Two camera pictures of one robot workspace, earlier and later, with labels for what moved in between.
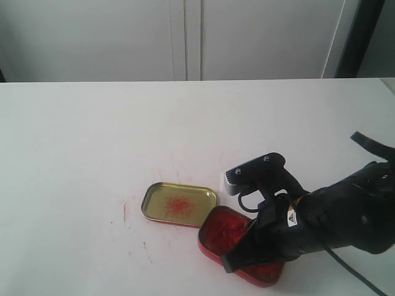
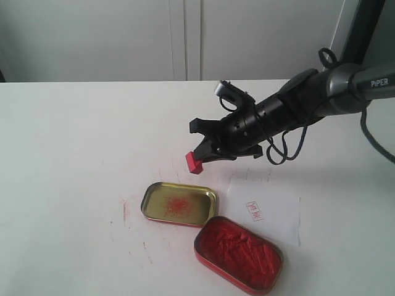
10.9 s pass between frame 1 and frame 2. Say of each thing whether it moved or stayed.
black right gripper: moved
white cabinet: stayed
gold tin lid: stayed
